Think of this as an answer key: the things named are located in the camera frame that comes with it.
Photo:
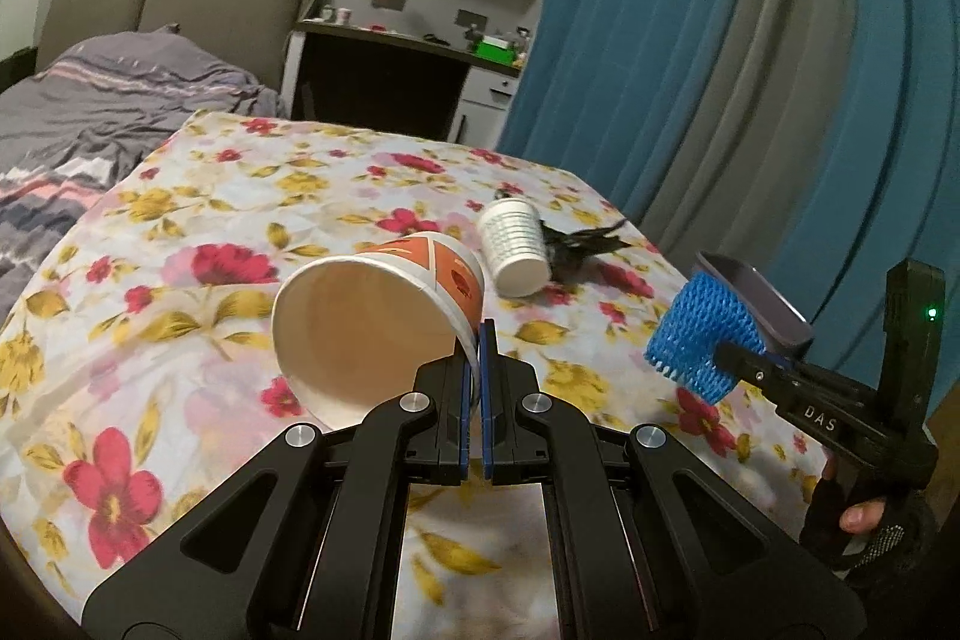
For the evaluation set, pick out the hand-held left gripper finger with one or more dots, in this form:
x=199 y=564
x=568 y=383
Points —
x=471 y=385
x=489 y=400

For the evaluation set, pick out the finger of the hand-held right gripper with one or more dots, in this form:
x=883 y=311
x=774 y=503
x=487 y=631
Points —
x=750 y=366

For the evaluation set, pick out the blue foam net sleeve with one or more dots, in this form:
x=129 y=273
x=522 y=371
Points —
x=697 y=332

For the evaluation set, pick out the grey plastic bin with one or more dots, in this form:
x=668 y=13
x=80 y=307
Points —
x=765 y=302

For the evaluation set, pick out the orange triangle paper cup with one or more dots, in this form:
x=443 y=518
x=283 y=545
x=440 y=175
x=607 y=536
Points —
x=360 y=325

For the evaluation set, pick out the person's right hand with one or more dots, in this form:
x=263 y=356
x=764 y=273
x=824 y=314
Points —
x=862 y=518

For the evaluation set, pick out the white grid paper cup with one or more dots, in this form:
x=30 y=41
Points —
x=514 y=242

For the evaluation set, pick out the black crumpled wrapper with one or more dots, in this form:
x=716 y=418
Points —
x=581 y=244
x=510 y=194

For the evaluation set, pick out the white drawer unit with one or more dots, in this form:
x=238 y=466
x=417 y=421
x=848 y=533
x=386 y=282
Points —
x=487 y=93

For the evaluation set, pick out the grey curtain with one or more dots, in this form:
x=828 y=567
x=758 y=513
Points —
x=847 y=85

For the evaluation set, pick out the green box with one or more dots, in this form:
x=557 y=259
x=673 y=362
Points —
x=496 y=51

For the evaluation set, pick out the blue curtain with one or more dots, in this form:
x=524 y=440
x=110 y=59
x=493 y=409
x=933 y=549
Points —
x=637 y=48

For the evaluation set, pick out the dark top desk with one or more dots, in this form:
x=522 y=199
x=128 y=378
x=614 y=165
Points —
x=375 y=40

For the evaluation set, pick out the grey striped blanket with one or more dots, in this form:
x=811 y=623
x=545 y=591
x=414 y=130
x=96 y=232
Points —
x=112 y=108

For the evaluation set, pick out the dark bedside cabinet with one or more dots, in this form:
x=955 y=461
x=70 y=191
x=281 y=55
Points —
x=15 y=70

